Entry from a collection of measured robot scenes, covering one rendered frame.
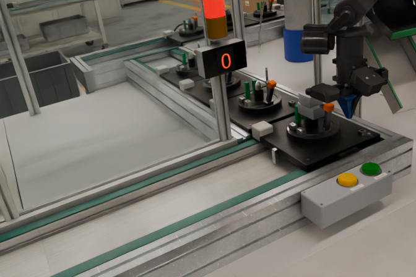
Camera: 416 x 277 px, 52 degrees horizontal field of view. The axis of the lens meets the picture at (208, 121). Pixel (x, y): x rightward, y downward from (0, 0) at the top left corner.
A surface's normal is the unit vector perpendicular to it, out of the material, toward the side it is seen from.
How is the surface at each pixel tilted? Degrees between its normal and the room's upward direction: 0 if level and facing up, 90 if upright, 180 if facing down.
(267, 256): 0
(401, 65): 45
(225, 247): 90
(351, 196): 90
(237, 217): 0
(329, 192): 0
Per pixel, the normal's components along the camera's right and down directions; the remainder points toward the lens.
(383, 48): 0.12, -0.37
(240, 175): -0.13, -0.90
